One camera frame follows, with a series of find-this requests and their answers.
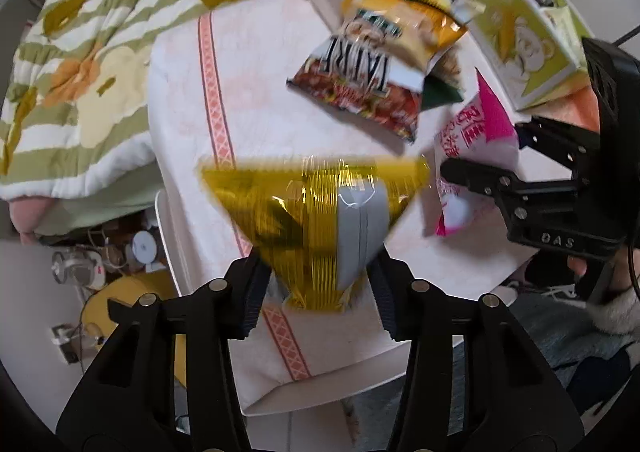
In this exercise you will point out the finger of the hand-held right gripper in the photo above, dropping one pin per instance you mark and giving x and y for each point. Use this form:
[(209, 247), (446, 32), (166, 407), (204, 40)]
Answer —
[(475, 177), (555, 137)]

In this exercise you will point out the pale green bed sheet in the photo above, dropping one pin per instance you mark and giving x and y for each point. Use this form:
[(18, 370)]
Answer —
[(110, 212)]

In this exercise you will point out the white round device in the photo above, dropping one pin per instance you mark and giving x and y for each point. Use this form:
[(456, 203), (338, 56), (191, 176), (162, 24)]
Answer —
[(146, 247)]

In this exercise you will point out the pink pillow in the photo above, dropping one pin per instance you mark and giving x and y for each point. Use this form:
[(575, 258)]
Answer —
[(30, 219)]

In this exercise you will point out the person's right forearm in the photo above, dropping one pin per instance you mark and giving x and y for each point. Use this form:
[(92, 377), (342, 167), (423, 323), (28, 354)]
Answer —
[(617, 314)]

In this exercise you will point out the shiny gold snack packet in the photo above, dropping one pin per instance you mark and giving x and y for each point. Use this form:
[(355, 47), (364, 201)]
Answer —
[(310, 212)]

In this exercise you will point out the person's right hand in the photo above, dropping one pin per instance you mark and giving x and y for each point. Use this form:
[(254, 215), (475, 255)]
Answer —
[(577, 266)]

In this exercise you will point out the white power socket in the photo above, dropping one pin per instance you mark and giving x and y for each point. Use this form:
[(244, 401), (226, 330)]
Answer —
[(65, 342)]

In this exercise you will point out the dark green snack packet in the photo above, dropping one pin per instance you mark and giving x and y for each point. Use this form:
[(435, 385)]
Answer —
[(440, 92)]

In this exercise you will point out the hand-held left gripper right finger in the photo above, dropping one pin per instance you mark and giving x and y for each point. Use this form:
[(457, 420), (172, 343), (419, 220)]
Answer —
[(387, 302)]

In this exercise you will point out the pink and white snack packet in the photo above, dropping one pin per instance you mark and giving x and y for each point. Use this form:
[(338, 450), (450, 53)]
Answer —
[(492, 117)]

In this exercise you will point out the yellow stool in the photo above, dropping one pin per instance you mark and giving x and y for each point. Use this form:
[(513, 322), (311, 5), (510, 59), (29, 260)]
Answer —
[(125, 292)]

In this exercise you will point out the blue grey clothing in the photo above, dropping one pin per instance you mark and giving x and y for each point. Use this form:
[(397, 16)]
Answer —
[(550, 347)]

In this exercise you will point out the green striped floral blanket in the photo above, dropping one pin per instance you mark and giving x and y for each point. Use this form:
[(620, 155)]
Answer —
[(100, 57)]

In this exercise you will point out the yellow orange snack packet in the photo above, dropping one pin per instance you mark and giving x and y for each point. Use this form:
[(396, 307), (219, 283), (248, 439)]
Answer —
[(395, 17)]

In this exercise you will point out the white towel with pink border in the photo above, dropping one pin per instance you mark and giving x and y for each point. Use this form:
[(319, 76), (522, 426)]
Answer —
[(270, 97)]

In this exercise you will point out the black lamp stand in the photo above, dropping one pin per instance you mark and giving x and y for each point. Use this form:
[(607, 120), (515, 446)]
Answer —
[(626, 34)]

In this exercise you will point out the white round table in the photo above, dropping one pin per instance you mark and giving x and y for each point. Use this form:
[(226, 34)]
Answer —
[(165, 232)]

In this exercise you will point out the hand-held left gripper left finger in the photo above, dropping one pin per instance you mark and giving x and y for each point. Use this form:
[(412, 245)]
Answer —
[(247, 302)]

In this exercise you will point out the green cardboard box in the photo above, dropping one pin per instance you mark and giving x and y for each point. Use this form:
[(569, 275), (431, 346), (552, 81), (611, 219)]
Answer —
[(500, 7)]

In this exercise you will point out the brown red snack packet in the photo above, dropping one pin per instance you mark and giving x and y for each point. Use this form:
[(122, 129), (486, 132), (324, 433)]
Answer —
[(360, 87)]

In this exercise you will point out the white floor appliance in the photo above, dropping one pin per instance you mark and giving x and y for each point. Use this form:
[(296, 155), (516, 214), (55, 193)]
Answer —
[(80, 269)]

